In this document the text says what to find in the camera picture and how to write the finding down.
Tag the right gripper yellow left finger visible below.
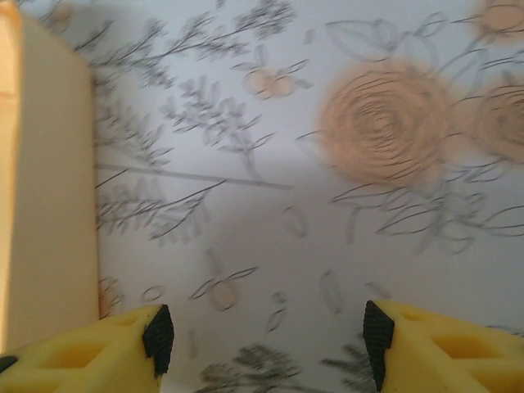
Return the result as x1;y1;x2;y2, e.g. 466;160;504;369
0;303;175;393

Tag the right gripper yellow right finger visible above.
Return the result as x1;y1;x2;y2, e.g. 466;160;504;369
363;299;524;393

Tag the orange paper box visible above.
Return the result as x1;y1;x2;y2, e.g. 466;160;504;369
0;0;100;354

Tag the floral patterned table cover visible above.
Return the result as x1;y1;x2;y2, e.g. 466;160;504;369
16;0;524;393

